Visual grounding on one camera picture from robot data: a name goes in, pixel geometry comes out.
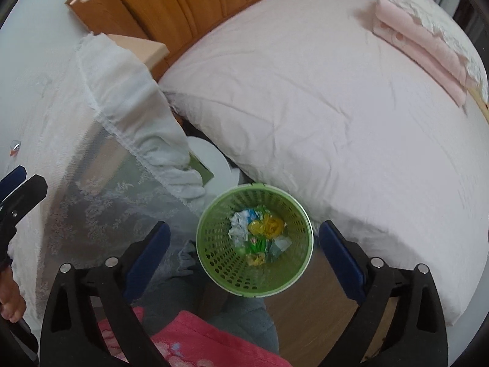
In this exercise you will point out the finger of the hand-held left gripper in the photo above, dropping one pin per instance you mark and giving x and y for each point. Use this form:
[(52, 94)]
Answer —
[(28, 193), (15, 179)]

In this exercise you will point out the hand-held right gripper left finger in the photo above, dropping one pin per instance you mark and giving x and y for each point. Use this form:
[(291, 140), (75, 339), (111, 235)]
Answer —
[(152, 256)]

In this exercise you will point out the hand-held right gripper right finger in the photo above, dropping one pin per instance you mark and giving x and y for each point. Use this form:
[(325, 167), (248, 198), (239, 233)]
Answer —
[(340, 256)]

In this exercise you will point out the green plastic basket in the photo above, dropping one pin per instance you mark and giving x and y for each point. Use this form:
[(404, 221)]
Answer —
[(217, 256)]

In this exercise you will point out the yellow foam fruit net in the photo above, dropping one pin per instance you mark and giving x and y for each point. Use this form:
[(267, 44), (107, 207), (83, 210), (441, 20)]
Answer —
[(267, 227)]

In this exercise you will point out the yellow candy wrapper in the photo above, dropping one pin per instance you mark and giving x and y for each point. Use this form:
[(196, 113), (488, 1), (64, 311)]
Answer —
[(256, 260)]

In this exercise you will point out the white paper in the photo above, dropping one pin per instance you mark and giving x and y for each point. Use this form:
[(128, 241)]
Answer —
[(238, 227)]

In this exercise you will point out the blue white wrapper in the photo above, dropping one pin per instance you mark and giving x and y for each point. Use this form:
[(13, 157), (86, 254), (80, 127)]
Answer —
[(254, 214)]

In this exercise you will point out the person's left hand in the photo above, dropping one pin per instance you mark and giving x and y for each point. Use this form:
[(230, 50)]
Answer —
[(11, 298)]

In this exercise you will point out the small foil wrapper piece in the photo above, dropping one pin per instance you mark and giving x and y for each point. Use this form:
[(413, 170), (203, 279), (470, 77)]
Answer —
[(15, 148)]

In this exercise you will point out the pink fleece garment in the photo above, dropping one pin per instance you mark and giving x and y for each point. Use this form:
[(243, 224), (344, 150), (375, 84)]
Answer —
[(206, 340)]

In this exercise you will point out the grey quilted pants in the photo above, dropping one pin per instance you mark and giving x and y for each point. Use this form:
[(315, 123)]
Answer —
[(237, 313)]

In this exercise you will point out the white round plastic object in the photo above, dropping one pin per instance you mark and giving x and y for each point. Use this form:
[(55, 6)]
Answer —
[(217, 160)]

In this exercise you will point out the bed with white sheet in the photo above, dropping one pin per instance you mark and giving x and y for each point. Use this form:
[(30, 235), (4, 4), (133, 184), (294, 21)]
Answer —
[(324, 122)]

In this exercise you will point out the beige wooden board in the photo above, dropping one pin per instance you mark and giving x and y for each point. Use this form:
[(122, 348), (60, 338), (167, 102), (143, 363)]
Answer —
[(147, 51)]

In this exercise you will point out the wooden bed footboard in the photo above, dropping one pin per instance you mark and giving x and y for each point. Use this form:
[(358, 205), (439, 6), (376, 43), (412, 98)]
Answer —
[(479, 105)]

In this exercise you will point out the pink folded blanket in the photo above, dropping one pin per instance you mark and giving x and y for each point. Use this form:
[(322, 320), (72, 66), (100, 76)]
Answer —
[(420, 49)]

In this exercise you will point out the wooden headboard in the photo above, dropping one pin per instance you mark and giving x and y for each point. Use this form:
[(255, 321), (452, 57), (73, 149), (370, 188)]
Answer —
[(183, 4)]

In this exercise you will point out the white lace pillow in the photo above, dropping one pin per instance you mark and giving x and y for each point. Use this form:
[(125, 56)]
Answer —
[(431, 7)]

